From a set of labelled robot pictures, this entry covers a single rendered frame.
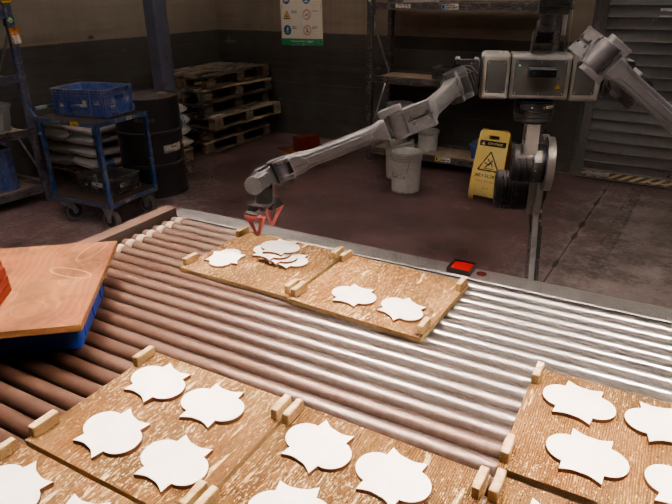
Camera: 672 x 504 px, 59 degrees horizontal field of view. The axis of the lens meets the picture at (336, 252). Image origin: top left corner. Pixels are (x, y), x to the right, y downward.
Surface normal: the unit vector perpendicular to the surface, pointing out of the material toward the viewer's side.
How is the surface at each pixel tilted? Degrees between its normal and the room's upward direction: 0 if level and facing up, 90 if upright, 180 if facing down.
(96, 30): 90
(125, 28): 90
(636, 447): 0
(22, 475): 0
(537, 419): 0
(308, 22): 90
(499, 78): 90
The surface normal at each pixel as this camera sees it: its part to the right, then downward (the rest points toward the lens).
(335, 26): -0.54, 0.35
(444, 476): -0.01, -0.91
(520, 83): -0.22, 0.40
